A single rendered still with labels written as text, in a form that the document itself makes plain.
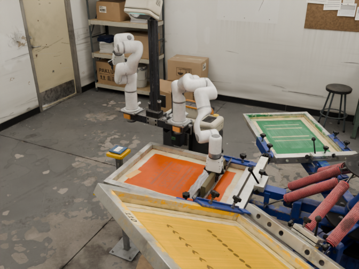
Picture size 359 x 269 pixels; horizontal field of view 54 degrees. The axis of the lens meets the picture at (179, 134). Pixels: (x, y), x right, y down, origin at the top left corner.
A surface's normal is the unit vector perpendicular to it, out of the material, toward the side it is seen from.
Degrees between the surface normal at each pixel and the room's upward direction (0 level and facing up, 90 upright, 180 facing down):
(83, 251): 0
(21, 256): 0
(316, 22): 90
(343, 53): 90
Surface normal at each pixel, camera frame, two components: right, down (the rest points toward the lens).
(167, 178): 0.00, -0.90
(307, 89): -0.43, 0.40
